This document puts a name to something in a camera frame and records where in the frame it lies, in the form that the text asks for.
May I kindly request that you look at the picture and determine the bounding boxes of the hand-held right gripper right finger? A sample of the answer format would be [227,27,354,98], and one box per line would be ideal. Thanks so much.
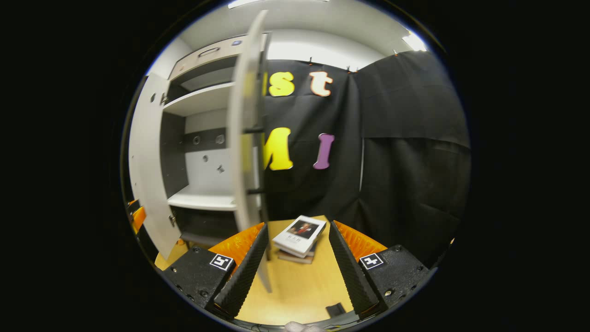
[328,220,436,320]

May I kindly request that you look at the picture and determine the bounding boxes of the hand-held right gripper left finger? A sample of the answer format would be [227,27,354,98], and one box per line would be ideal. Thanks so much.
[161,223,270,320]

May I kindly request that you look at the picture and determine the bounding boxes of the cabinet door with heart sticker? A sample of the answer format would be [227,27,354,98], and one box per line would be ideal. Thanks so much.
[128,74,183,261]

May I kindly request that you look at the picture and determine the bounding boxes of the cabinet door with square stickers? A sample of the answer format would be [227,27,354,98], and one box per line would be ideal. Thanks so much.
[228,10,272,293]

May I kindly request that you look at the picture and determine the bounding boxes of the light grey cabinet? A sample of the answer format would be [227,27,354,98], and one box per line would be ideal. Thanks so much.
[159,32,268,247]

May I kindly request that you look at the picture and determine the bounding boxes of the black backdrop cloth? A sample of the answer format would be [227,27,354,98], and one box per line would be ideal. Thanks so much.
[258,50,472,268]

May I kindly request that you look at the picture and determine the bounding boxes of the large ceiling light panel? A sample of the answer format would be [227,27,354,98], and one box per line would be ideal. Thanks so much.
[228,0,330,9]

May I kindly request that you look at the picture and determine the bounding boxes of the small ceiling light panel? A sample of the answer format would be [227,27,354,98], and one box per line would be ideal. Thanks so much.
[402,31,427,52]

